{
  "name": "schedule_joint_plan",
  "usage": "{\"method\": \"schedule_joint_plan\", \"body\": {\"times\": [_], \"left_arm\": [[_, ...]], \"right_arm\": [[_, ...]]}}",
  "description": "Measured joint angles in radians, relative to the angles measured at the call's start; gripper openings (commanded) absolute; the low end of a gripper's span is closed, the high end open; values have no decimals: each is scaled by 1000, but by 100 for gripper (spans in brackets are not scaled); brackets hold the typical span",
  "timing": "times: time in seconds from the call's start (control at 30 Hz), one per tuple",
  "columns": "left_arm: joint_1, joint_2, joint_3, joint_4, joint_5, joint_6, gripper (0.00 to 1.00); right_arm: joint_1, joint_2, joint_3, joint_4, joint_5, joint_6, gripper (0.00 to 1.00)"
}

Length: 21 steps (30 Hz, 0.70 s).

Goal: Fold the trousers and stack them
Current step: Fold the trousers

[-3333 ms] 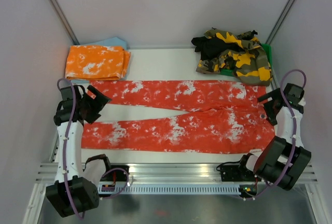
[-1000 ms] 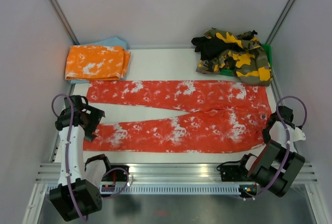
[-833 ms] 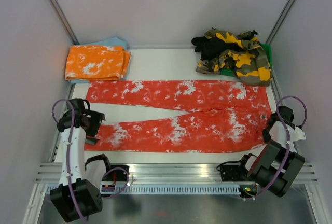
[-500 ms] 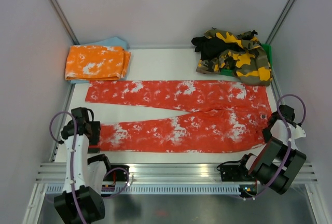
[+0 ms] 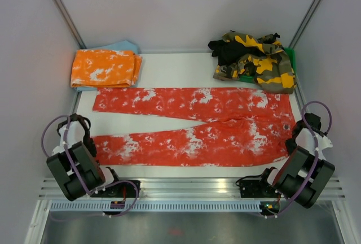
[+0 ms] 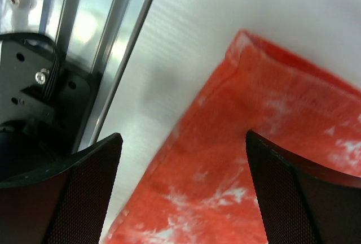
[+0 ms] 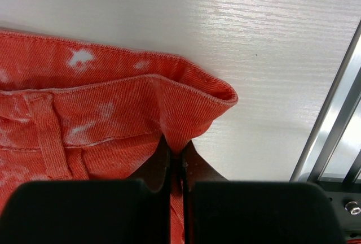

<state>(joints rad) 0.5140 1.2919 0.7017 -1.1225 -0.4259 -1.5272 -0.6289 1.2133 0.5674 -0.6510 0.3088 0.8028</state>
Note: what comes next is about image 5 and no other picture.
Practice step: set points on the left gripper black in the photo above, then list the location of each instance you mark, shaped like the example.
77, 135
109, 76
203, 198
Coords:
93, 148

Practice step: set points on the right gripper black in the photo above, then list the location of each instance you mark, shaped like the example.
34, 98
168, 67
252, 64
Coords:
289, 146

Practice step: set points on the camouflage yellow green trousers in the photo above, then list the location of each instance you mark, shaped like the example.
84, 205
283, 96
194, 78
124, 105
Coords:
268, 64

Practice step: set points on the red white tie-dye trousers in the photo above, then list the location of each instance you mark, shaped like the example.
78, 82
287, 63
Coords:
238, 127

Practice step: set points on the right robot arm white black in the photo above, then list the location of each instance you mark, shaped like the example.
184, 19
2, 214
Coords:
306, 172

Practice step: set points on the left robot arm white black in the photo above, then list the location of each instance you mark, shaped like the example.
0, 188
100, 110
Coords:
73, 164

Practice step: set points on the folded orange tie-dye trousers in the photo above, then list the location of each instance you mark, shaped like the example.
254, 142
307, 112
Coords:
104, 67

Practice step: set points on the folded light blue trousers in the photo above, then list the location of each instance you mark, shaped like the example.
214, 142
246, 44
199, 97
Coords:
124, 45

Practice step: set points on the black trousers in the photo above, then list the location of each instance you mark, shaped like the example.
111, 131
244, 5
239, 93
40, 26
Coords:
228, 52

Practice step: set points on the green plastic bin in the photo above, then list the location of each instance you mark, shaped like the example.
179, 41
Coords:
290, 52

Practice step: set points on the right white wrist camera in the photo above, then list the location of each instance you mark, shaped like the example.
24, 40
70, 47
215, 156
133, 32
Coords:
325, 143

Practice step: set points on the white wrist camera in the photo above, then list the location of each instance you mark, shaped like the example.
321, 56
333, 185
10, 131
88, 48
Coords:
58, 149
325, 143

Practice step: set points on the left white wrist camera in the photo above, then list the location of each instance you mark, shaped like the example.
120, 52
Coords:
58, 149

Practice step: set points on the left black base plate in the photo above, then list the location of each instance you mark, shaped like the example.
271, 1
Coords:
124, 190

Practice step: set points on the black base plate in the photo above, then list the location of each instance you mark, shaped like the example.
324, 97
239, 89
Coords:
124, 190
255, 187

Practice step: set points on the white slotted cable duct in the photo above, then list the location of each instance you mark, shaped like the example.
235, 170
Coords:
167, 206

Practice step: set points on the aluminium front rail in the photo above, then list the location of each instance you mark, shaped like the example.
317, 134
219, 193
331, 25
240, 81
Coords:
189, 189

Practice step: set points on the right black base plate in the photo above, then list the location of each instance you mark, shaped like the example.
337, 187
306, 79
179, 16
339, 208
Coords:
255, 187

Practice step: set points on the right corner aluminium post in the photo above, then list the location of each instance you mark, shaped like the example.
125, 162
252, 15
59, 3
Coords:
304, 23

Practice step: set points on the corner aluminium post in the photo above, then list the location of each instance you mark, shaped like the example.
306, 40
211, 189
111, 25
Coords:
69, 23
304, 23

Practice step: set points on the left corner aluminium post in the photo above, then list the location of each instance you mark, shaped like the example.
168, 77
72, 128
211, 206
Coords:
69, 23

